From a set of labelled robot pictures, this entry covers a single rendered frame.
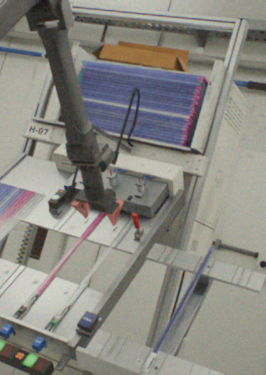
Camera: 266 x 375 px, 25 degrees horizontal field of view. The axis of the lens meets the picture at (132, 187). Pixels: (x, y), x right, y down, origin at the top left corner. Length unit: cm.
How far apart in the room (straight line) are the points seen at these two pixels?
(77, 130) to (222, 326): 216
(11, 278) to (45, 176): 52
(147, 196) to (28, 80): 258
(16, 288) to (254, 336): 191
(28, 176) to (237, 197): 162
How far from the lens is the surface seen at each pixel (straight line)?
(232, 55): 219
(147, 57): 262
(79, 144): 158
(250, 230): 348
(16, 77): 446
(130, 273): 178
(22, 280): 183
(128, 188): 198
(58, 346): 165
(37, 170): 226
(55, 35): 147
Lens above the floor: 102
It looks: 5 degrees up
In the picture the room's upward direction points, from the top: 16 degrees clockwise
